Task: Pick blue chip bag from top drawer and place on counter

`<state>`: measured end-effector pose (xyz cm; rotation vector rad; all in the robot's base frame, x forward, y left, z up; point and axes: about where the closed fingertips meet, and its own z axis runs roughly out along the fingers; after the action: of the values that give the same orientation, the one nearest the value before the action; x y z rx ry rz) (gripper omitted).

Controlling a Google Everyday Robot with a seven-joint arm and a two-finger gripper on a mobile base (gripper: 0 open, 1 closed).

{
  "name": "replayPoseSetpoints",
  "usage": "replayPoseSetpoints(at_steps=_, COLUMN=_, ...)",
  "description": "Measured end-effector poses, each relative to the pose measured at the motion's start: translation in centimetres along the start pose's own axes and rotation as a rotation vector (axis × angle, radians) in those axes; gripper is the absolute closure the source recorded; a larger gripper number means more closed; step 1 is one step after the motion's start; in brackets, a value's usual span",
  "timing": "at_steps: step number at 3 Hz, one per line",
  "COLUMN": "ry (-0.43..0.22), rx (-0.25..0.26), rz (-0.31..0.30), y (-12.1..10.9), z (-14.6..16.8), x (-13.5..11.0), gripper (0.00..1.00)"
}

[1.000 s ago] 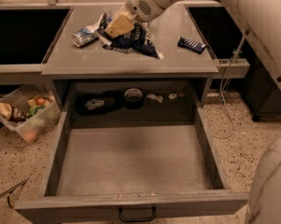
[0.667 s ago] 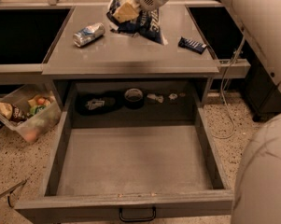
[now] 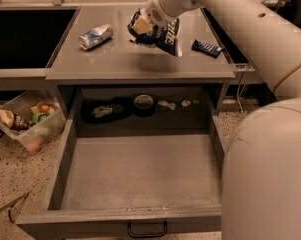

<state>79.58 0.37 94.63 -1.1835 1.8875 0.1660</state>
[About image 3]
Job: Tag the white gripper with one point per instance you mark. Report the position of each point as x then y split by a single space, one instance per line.
155 11

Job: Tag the blue kettle chip bag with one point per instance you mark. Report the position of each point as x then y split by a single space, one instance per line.
165 38

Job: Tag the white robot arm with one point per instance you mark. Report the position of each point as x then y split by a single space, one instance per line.
261 175

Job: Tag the grey counter cabinet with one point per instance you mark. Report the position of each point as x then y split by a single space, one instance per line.
119 61

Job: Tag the black chip bag on shelf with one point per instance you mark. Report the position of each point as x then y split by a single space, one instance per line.
104 111

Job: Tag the open grey top drawer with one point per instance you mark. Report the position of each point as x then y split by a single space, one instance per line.
101 182

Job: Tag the brown snack bag in bin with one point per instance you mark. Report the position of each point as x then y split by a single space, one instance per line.
13 120

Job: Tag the crushed silver blue can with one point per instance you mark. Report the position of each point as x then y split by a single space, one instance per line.
95 37

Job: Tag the dark blue snack bar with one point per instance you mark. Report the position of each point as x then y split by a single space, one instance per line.
206 48

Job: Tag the black tape roll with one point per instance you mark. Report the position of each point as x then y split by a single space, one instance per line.
143 105

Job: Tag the crumpled wrapper on shelf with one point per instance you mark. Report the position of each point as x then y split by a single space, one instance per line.
166 104

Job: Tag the small crumpled foil piece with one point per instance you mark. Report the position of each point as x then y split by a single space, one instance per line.
185 103

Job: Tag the clear plastic snack bin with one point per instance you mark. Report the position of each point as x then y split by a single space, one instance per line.
33 118

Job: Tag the black drawer handle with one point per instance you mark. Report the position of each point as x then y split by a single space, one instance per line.
147 234

